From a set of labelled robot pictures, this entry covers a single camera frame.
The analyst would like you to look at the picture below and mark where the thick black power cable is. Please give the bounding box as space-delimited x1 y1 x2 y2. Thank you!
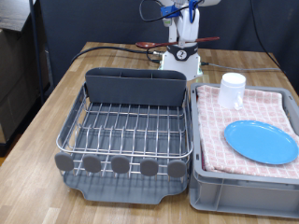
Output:
70 43 167 64

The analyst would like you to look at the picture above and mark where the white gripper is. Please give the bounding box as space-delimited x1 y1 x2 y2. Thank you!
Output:
178 7 201 49

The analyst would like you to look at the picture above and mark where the brown wooden spoon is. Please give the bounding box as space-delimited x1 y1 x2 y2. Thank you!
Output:
135 35 221 49

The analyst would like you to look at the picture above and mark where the thin black cable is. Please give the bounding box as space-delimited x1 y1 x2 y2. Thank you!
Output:
249 0 288 76

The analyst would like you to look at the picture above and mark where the dark grey shelf board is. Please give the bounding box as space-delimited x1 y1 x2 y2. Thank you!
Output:
0 0 37 33

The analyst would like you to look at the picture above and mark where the blue plate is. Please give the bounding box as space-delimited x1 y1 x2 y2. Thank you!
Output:
223 119 299 165

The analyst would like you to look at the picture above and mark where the grey dish drying rack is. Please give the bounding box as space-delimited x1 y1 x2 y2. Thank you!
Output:
58 92 192 205

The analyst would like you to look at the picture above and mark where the grey plastic crate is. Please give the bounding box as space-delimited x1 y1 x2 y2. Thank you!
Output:
189 82 299 218

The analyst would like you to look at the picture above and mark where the pink checked towel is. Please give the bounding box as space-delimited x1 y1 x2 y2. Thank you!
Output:
195 84 299 180

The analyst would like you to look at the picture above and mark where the black camera cable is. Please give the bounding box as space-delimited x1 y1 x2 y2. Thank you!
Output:
138 0 176 23

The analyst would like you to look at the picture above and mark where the dark backdrop curtain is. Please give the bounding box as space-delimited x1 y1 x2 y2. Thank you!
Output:
38 0 299 94

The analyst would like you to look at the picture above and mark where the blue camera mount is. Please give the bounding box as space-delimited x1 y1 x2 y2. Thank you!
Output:
159 0 200 24

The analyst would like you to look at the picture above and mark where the black metal pole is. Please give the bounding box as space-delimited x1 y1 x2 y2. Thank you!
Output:
28 0 45 105

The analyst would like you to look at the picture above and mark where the white plastic mug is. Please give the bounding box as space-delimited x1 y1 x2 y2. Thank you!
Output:
217 72 247 111

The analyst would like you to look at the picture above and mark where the steel wire dish rack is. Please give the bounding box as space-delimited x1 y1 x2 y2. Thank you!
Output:
55 81 194 182

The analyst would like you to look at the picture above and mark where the dark grey cutlery holder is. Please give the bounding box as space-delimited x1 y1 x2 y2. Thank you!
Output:
84 67 188 107

